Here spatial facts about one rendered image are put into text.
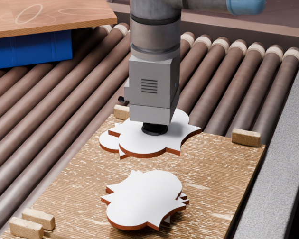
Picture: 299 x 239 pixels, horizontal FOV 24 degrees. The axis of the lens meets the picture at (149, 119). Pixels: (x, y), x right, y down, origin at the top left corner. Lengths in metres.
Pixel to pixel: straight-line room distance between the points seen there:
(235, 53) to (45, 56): 0.50
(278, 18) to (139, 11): 3.59
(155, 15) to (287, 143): 0.61
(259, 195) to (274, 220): 0.08
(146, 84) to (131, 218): 0.26
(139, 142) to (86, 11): 0.78
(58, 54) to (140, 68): 0.81
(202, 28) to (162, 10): 1.00
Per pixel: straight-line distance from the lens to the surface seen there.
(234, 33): 1.95
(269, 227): 1.26
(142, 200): 1.21
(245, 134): 1.43
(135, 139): 1.08
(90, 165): 1.37
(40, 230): 1.19
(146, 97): 1.03
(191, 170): 1.35
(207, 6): 0.96
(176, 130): 1.10
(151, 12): 0.98
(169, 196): 1.21
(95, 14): 1.78
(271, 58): 1.85
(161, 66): 1.00
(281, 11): 4.66
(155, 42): 0.99
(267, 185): 1.36
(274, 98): 1.65
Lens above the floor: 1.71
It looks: 31 degrees down
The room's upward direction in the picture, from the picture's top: straight up
